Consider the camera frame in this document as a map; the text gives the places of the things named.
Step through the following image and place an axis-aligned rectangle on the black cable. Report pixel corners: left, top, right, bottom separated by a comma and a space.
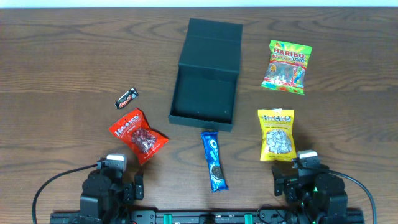
32, 164, 99, 224
326, 169, 378, 224

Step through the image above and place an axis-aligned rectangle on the black Mars bar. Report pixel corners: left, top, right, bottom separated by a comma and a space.
115, 88, 139, 110

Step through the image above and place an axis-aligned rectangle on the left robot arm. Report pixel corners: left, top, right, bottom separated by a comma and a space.
68, 168, 144, 224

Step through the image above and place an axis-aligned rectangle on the yellow Hacks candy bag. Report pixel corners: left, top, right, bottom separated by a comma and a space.
257, 108, 296, 161

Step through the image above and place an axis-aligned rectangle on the dark green open box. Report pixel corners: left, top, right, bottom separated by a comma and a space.
169, 18, 243, 131

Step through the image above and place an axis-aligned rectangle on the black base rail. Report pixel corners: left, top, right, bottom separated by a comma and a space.
50, 209, 364, 224

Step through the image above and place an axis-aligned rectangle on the blue Oreo cookie pack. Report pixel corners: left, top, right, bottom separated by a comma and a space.
201, 131, 228, 192

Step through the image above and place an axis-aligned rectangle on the red Hacks candy bag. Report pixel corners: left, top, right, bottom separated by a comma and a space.
109, 108, 169, 165

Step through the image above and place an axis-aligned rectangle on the right black cable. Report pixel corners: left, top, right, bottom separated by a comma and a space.
326, 169, 378, 224

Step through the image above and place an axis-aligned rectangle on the green Haribo gummy bag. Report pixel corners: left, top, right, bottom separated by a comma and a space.
261, 40, 312, 95

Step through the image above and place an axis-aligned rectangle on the left black cable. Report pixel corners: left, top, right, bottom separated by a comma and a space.
32, 164, 99, 224

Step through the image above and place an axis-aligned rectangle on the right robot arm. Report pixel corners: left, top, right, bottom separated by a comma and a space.
272, 167, 349, 224

